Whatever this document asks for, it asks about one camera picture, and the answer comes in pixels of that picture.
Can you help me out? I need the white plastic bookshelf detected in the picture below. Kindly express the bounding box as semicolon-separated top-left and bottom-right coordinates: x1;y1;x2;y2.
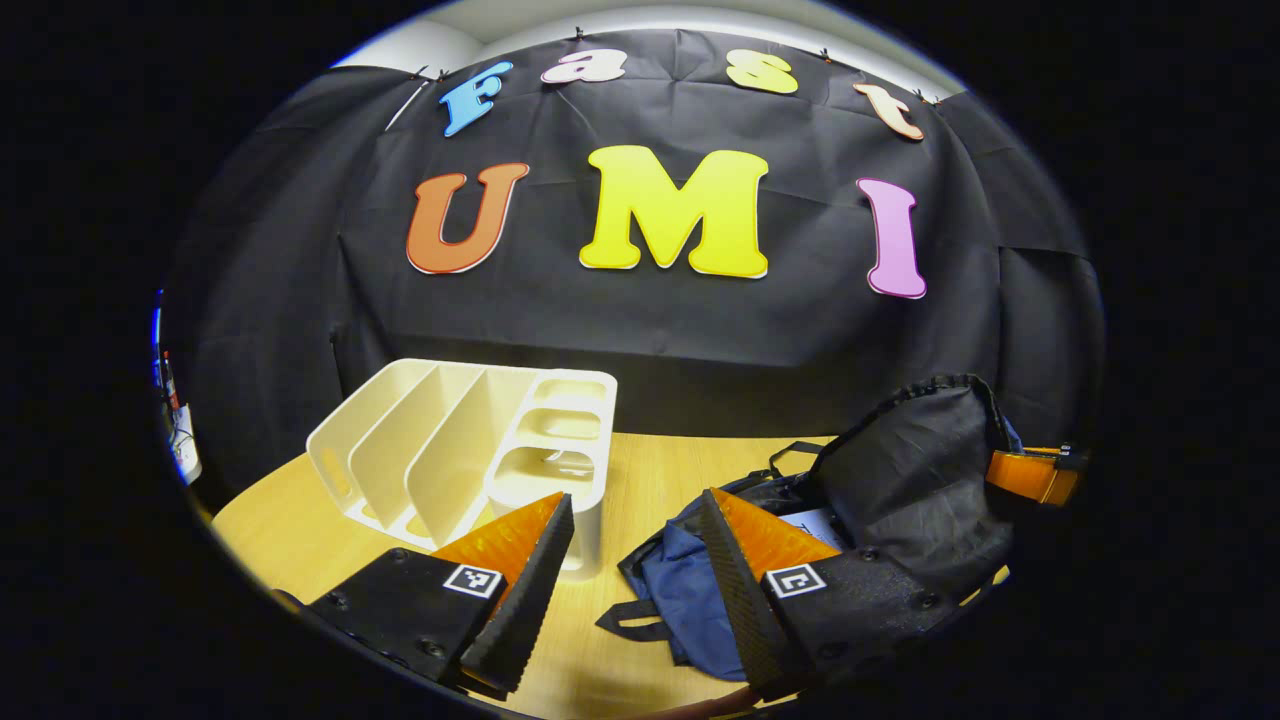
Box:
306;358;619;583

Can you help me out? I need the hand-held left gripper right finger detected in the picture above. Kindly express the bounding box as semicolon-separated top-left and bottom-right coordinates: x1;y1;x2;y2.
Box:
697;488;961;701

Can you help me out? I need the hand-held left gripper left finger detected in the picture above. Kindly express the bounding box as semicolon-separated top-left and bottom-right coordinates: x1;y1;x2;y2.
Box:
300;492;576;696

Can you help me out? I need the blue schoolbag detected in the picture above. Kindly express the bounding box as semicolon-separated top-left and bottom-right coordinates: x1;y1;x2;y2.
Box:
597;375;1026;683

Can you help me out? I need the black backdrop cloth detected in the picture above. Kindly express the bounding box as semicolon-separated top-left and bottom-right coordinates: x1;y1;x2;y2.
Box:
160;30;1106;491

